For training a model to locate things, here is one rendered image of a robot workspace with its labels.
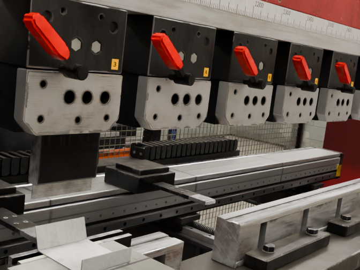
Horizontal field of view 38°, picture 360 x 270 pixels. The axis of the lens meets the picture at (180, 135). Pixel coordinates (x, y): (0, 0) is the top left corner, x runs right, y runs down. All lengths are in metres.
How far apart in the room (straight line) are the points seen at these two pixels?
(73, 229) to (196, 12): 0.38
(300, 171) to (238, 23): 1.02
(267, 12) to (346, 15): 0.35
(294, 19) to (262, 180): 0.69
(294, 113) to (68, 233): 0.56
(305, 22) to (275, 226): 0.45
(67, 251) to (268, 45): 0.53
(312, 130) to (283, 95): 7.46
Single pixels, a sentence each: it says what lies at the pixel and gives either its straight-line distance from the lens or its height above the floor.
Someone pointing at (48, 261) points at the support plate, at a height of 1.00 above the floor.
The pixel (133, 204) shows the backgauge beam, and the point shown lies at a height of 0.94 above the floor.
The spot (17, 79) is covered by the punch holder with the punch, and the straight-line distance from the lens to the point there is 0.64.
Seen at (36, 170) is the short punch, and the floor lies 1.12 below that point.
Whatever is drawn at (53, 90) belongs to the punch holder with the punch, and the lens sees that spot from 0.65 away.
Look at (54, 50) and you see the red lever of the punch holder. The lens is 0.60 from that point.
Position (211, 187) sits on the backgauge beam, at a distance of 1.42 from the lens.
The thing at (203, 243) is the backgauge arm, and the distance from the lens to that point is 1.32.
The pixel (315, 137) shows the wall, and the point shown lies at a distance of 8.52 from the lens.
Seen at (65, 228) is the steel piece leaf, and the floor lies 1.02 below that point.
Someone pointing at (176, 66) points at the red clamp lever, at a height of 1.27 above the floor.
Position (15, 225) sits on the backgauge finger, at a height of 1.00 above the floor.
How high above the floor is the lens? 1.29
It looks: 9 degrees down
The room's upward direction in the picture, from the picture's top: 7 degrees clockwise
